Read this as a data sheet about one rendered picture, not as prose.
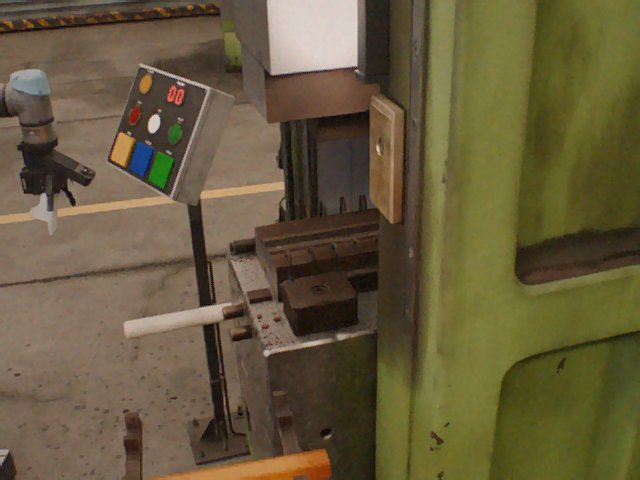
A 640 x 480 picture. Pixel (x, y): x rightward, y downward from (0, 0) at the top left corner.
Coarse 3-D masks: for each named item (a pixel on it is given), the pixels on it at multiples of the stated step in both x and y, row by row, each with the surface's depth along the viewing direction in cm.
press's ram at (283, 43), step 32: (256, 0) 114; (288, 0) 108; (320, 0) 109; (352, 0) 111; (256, 32) 118; (288, 32) 110; (320, 32) 112; (352, 32) 113; (288, 64) 112; (320, 64) 114; (352, 64) 115
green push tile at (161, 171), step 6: (162, 156) 173; (168, 156) 172; (156, 162) 174; (162, 162) 173; (168, 162) 171; (174, 162) 170; (156, 168) 174; (162, 168) 172; (168, 168) 171; (150, 174) 175; (156, 174) 174; (162, 174) 172; (168, 174) 171; (150, 180) 175; (156, 180) 173; (162, 180) 172; (168, 180) 171; (162, 186) 171
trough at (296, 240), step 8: (368, 224) 146; (376, 224) 147; (320, 232) 144; (328, 232) 144; (336, 232) 145; (344, 232) 145; (352, 232) 146; (360, 232) 146; (368, 232) 146; (272, 240) 142; (280, 240) 142; (288, 240) 143; (296, 240) 143; (304, 240) 144; (312, 240) 144; (320, 240) 144; (272, 248) 142
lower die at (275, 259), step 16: (272, 224) 152; (288, 224) 152; (304, 224) 150; (320, 224) 149; (336, 224) 149; (352, 224) 148; (256, 240) 151; (336, 240) 141; (352, 240) 142; (368, 240) 142; (272, 256) 137; (304, 256) 137; (320, 256) 137; (352, 256) 138; (368, 256) 139; (272, 272) 138; (288, 272) 135; (304, 272) 136; (320, 272) 137; (272, 288) 141
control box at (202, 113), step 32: (128, 96) 190; (160, 96) 180; (192, 96) 170; (224, 96) 170; (128, 128) 187; (160, 128) 177; (192, 128) 168; (192, 160) 170; (160, 192) 173; (192, 192) 173
